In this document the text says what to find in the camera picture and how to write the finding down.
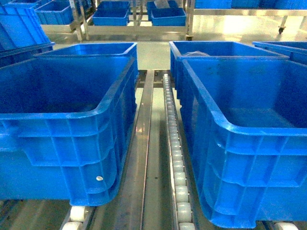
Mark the steel shelf rack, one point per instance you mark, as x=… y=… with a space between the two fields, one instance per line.
x=83 y=29

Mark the blue bin rear left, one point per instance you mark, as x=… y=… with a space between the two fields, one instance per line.
x=125 y=49

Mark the blue bin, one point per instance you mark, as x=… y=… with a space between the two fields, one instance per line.
x=65 y=127
x=245 y=122
x=209 y=50
x=125 y=49

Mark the blue bin rear right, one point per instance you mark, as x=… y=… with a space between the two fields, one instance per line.
x=209 y=50

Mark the blue bin front left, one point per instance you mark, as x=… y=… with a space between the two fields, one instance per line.
x=65 y=127

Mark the blue bin front right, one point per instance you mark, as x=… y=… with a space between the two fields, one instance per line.
x=245 y=122

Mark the white roller track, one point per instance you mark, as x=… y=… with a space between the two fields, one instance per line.
x=180 y=198

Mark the steel divider rail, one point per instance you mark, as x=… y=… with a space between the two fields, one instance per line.
x=130 y=214

